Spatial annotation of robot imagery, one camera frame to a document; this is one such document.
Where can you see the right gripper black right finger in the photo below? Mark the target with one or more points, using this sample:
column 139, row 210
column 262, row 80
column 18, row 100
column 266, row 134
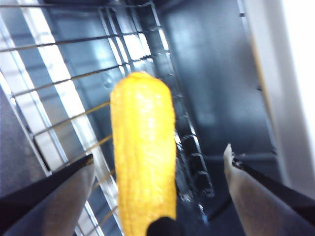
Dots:
column 265, row 204

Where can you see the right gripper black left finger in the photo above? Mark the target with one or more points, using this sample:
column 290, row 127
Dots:
column 44, row 201

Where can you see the yellow corn cob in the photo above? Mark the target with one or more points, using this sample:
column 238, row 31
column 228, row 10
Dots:
column 145, row 147

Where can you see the white Toshiba toaster oven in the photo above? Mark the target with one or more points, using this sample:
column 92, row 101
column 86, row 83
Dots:
column 216, row 73

